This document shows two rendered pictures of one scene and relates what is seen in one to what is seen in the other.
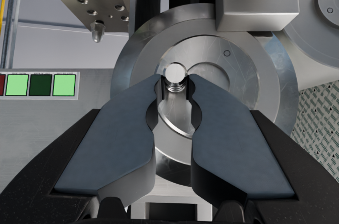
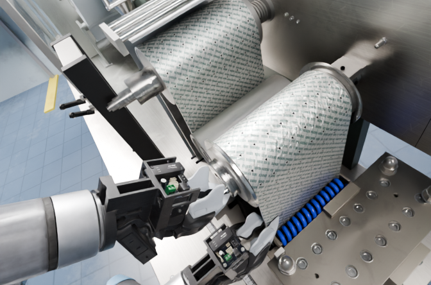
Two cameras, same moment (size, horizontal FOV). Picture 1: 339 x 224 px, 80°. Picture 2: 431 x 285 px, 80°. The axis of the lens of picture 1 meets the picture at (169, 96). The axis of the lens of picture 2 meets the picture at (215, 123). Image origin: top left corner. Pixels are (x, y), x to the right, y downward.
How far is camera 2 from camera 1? 0.44 m
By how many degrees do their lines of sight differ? 73
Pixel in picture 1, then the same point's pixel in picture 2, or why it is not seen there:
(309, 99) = (235, 88)
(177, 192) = not seen: outside the picture
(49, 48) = not seen: outside the picture
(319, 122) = (226, 82)
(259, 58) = not seen: hidden behind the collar
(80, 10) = (415, 223)
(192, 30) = not seen: hidden behind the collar
